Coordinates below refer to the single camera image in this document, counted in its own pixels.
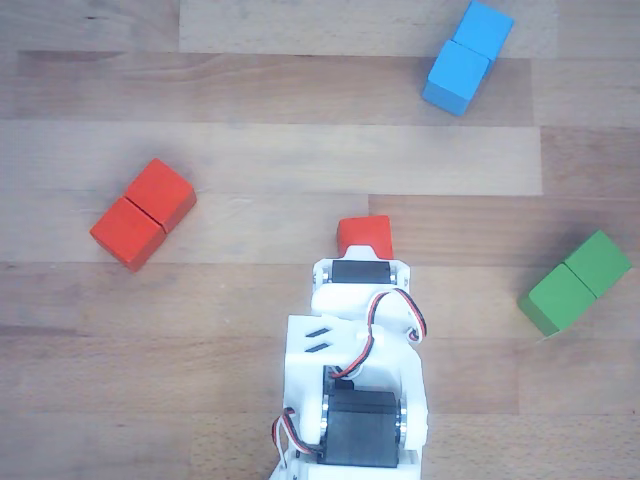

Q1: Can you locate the small red cube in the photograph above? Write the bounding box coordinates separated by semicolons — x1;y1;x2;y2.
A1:
336;215;394;260

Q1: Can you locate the red rectangular block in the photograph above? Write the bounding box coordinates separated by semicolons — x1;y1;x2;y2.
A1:
88;158;198;274

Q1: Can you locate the blue rectangular block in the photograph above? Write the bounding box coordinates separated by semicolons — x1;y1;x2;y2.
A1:
421;0;516;118

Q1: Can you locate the green rectangular block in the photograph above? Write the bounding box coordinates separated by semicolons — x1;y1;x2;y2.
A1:
516;229;633;338

